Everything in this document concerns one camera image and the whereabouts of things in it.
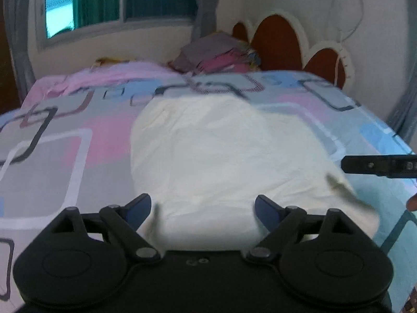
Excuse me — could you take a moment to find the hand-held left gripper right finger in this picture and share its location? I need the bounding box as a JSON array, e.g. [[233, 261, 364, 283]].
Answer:
[[246, 194, 356, 264]]

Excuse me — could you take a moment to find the white cable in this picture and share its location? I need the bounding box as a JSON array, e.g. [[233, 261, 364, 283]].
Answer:
[[330, 0, 364, 86]]

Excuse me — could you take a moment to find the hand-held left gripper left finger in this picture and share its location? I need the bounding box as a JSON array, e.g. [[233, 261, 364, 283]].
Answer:
[[49, 193, 161, 264]]

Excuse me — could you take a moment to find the white and brown scalloped headboard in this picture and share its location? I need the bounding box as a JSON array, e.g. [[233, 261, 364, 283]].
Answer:
[[217, 0, 417, 119]]

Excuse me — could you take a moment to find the window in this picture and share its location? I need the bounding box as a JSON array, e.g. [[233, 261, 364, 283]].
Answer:
[[35, 0, 200, 52]]

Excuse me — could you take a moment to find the large white garment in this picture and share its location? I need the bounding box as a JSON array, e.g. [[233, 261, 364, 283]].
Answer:
[[129, 95, 381, 252]]

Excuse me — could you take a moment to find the magenta folded clothes pile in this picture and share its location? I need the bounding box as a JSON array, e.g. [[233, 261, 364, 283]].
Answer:
[[195, 50, 264, 74]]

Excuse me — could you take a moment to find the pink blanket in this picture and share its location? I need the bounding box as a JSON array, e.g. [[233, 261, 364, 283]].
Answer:
[[27, 61, 190, 96]]

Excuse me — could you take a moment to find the pile of folded clothes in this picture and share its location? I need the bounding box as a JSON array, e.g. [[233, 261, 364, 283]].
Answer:
[[168, 32, 250, 72]]

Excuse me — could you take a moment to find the bed with patterned sheet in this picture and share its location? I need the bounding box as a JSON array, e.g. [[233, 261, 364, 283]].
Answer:
[[0, 68, 417, 313]]

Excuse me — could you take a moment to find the yellow cloth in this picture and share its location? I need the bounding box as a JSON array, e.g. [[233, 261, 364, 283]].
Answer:
[[94, 57, 138, 68]]

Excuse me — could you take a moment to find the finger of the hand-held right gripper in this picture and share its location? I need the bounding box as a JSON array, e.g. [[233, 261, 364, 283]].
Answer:
[[340, 154, 417, 179]]

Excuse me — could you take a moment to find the grey curtain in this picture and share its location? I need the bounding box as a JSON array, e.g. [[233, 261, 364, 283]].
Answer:
[[190, 0, 226, 40], [3, 0, 37, 89]]

